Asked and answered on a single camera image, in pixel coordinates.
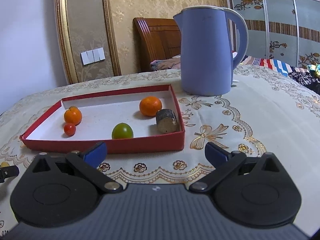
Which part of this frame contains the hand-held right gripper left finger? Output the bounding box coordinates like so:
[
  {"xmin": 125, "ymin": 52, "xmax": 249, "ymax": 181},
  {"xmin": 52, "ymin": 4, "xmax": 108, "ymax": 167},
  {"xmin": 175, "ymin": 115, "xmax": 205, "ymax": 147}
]
[{"xmin": 30, "ymin": 142, "xmax": 123, "ymax": 193}]

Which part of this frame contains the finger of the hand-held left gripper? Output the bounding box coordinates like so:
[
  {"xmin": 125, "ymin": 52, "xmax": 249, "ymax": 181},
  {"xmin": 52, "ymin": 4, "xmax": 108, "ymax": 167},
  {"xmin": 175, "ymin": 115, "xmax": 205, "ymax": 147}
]
[{"xmin": 0, "ymin": 166, "xmax": 20, "ymax": 183}]

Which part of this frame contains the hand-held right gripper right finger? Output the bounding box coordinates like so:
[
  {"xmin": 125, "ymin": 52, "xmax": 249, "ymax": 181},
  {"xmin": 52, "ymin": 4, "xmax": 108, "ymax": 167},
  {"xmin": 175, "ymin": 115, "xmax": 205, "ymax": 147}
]
[{"xmin": 189, "ymin": 142, "xmax": 282, "ymax": 193}]

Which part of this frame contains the green tomato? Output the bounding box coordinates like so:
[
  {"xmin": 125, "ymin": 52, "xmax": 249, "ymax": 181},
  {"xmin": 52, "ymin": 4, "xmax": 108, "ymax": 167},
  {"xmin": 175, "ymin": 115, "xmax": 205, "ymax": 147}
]
[{"xmin": 111, "ymin": 123, "xmax": 134, "ymax": 140}]

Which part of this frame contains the red cherry tomato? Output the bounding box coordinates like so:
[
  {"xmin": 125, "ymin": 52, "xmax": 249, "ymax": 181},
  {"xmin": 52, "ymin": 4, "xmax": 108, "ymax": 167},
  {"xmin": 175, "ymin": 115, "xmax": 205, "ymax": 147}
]
[{"xmin": 63, "ymin": 123, "xmax": 76, "ymax": 137}]

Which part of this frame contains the red cardboard box tray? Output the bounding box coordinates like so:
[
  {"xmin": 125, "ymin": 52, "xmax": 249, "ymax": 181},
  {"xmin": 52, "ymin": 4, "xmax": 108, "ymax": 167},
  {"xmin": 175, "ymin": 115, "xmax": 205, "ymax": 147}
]
[{"xmin": 19, "ymin": 84, "xmax": 186, "ymax": 155}]

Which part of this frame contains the large orange mandarin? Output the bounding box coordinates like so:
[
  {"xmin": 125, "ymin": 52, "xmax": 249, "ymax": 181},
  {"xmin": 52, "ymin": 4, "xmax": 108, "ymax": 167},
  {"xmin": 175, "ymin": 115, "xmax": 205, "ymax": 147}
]
[{"xmin": 139, "ymin": 96, "xmax": 163, "ymax": 117}]

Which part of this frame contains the small orange mandarin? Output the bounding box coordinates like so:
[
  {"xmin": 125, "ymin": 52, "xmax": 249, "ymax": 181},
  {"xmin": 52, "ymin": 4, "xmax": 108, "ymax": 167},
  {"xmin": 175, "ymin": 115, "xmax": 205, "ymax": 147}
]
[{"xmin": 64, "ymin": 107, "xmax": 83, "ymax": 126}]

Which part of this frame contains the sugarcane piece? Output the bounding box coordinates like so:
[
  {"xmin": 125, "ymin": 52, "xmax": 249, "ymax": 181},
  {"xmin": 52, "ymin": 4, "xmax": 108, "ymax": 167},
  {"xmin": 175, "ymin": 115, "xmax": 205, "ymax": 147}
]
[{"xmin": 155, "ymin": 109, "xmax": 178, "ymax": 134}]

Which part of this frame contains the blue electric kettle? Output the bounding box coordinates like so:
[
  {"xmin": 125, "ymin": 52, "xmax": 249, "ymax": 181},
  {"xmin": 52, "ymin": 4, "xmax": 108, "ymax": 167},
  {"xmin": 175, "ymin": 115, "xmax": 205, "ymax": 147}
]
[{"xmin": 173, "ymin": 6, "xmax": 249, "ymax": 97}]

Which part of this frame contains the pink patterned pillow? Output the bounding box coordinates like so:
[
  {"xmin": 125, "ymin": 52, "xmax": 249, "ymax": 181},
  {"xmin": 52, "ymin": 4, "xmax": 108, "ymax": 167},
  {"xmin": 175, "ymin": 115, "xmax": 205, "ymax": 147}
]
[{"xmin": 150, "ymin": 54, "xmax": 182, "ymax": 72}]

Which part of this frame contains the striped colourful blanket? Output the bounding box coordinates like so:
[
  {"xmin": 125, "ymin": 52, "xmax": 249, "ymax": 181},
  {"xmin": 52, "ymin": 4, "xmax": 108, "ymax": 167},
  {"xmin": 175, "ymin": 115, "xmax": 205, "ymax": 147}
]
[{"xmin": 240, "ymin": 54, "xmax": 320, "ymax": 85}]

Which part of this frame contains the dark floral cloth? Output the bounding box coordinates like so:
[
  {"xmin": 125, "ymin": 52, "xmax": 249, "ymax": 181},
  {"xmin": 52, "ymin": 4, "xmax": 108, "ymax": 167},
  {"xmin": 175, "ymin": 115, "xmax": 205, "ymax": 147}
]
[{"xmin": 287, "ymin": 71, "xmax": 320, "ymax": 95}]

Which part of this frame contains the wooden bed headboard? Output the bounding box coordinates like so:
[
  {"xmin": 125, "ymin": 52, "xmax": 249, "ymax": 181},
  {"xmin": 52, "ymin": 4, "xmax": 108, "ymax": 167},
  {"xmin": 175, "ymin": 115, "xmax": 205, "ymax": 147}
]
[{"xmin": 133, "ymin": 17, "xmax": 182, "ymax": 73}]

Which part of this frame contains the green yellow cloth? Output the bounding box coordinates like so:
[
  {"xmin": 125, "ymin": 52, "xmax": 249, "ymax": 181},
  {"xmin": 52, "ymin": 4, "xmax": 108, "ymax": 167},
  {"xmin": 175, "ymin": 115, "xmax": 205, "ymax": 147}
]
[{"xmin": 307, "ymin": 64, "xmax": 320, "ymax": 78}]

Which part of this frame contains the floral sliding-door wardrobe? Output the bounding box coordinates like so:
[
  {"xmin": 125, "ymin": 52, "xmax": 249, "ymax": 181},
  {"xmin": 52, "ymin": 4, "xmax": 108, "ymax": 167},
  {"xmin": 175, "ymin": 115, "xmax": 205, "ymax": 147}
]
[{"xmin": 226, "ymin": 0, "xmax": 320, "ymax": 68}]

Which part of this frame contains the white wall light switch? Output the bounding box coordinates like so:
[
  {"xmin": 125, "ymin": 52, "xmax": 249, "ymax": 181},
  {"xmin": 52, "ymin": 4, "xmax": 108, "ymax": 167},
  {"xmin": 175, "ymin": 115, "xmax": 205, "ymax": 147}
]
[{"xmin": 80, "ymin": 47, "xmax": 106, "ymax": 65}]

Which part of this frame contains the gold wall panel frame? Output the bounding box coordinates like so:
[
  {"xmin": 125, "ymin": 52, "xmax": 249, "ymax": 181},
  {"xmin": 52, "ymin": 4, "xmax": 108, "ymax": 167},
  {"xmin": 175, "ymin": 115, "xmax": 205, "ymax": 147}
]
[{"xmin": 54, "ymin": 0, "xmax": 122, "ymax": 85}]

